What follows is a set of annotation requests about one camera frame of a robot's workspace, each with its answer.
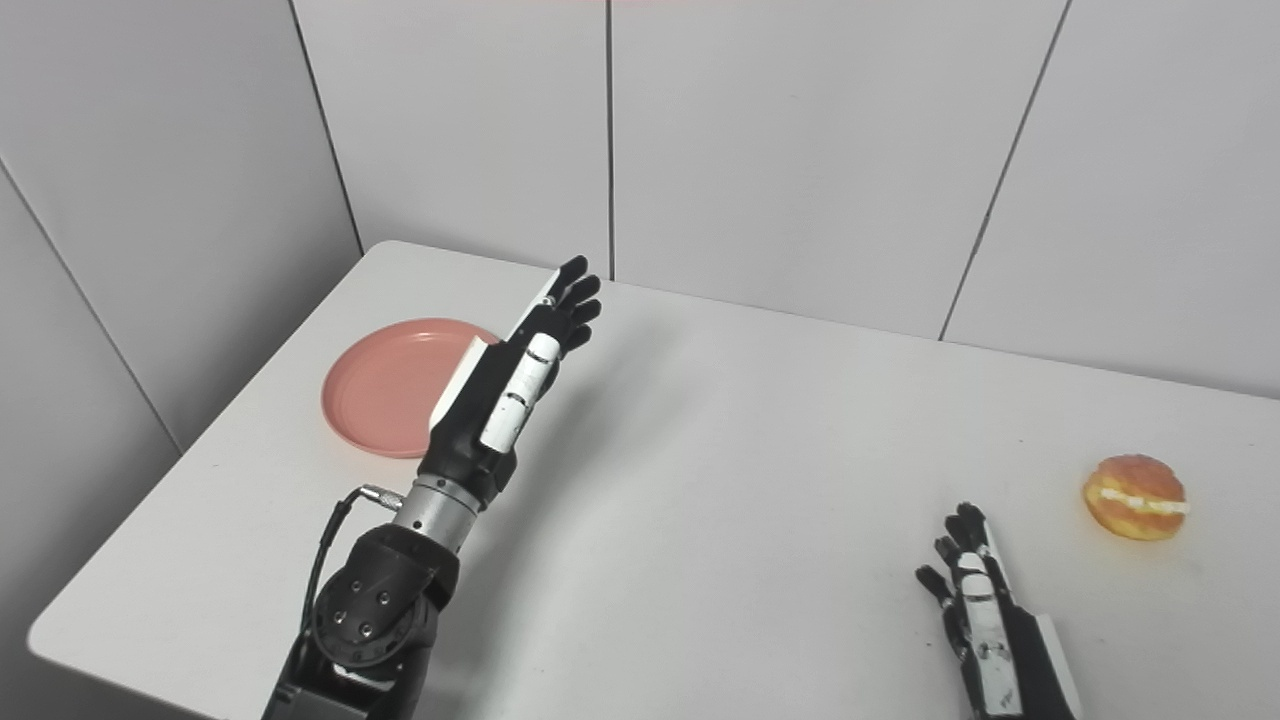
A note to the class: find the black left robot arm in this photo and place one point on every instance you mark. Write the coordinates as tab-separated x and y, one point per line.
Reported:
380	600

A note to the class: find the cream puff pastry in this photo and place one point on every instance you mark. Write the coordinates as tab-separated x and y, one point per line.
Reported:
1135	495

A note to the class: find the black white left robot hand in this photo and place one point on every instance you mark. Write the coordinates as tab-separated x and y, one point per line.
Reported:
490	400

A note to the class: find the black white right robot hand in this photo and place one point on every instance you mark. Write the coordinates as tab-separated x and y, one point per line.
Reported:
1000	640

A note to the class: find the pink round plate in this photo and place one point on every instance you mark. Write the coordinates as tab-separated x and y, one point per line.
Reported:
385	390

